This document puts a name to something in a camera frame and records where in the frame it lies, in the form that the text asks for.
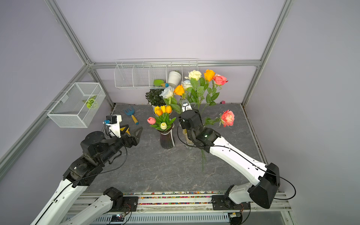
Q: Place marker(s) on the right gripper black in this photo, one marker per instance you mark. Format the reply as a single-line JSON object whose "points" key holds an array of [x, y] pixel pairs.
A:
{"points": [[183, 120]]}

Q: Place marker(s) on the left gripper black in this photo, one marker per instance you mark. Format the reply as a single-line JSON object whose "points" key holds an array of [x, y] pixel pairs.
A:
{"points": [[129, 143]]}

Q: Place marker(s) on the cream tulip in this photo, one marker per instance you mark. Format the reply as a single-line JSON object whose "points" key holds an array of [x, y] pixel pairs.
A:
{"points": [[163, 126]]}

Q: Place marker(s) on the yellow tulip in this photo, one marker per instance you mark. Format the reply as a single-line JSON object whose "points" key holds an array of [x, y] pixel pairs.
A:
{"points": [[158, 113], [164, 113]]}

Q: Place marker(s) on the pink tulip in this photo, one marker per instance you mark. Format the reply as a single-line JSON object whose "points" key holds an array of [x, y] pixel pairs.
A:
{"points": [[153, 122]]}

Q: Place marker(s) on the white rose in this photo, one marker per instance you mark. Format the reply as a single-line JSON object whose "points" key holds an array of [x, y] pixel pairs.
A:
{"points": [[186, 84]]}

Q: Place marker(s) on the pink rose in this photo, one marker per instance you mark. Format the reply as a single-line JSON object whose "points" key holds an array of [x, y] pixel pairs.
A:
{"points": [[219, 82], [226, 119]]}

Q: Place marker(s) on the orange rose tall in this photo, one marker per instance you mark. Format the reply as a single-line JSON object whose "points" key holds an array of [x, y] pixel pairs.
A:
{"points": [[207, 85]]}

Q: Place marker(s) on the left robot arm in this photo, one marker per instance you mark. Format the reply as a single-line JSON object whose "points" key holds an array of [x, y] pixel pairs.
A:
{"points": [[77, 178]]}

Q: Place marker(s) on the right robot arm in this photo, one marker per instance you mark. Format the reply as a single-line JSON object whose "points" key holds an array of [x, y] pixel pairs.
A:
{"points": [[263, 180]]}

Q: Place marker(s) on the yellow wavy glass vase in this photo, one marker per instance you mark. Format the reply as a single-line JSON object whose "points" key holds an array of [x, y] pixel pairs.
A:
{"points": [[184, 137]]}

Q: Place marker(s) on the yellow toy shovel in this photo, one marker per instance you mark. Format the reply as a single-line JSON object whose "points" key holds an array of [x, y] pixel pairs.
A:
{"points": [[125, 130]]}

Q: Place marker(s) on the dark red glass vase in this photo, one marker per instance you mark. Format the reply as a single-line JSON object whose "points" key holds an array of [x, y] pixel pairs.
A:
{"points": [[166, 139]]}

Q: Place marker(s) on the blue toy rake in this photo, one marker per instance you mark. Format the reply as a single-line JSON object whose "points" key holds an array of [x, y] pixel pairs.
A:
{"points": [[130, 112]]}

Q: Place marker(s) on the potted green plant white pot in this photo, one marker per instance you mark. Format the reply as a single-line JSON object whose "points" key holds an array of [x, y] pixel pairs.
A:
{"points": [[153, 97]]}

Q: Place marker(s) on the white empty flower pot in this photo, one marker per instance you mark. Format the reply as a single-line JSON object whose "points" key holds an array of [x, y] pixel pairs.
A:
{"points": [[174, 78]]}

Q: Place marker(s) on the green toy trowel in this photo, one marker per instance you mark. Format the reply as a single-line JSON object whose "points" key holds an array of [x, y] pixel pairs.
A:
{"points": [[160, 83]]}

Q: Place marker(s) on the white wire side basket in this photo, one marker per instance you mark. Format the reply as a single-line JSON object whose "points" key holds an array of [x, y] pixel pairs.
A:
{"points": [[78, 105]]}

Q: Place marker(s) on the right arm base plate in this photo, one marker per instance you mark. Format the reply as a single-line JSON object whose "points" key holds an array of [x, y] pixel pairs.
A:
{"points": [[222, 203]]}

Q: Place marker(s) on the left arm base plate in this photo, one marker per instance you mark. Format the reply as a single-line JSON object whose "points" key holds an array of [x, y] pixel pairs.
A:
{"points": [[125, 204]]}

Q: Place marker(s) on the white wire wall shelf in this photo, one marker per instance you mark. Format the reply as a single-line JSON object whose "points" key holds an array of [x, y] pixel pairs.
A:
{"points": [[140, 73]]}

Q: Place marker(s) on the aluminium rail frame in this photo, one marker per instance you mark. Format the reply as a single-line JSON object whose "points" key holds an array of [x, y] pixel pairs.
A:
{"points": [[191, 207]]}

